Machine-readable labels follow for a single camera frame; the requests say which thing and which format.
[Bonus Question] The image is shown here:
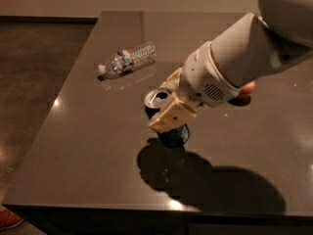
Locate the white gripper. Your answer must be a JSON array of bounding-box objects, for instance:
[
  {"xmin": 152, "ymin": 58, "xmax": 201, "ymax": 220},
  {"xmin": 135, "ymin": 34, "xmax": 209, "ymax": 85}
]
[{"xmin": 147, "ymin": 41, "xmax": 240, "ymax": 133}]

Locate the blue pepsi soda can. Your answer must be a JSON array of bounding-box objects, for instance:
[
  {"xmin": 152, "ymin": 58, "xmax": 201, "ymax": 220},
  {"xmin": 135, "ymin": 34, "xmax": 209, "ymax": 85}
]
[{"xmin": 145, "ymin": 88, "xmax": 195, "ymax": 149}]

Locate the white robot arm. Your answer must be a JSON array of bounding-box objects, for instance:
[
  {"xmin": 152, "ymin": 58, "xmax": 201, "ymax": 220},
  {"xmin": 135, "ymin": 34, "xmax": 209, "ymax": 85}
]
[{"xmin": 145, "ymin": 0, "xmax": 313, "ymax": 133}]

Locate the clear plastic water bottle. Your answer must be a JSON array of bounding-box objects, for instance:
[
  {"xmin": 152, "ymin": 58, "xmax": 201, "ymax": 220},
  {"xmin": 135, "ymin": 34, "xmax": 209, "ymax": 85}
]
[{"xmin": 98, "ymin": 41, "xmax": 157, "ymax": 79}]

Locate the red apple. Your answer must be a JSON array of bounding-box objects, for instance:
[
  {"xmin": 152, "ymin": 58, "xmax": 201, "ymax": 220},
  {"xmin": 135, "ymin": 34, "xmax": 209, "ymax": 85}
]
[{"xmin": 237, "ymin": 81, "xmax": 255, "ymax": 100}]

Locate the red shoe on floor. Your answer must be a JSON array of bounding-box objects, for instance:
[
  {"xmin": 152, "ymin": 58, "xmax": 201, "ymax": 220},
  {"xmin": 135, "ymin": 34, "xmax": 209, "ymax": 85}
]
[{"xmin": 0, "ymin": 210, "xmax": 23, "ymax": 231}]

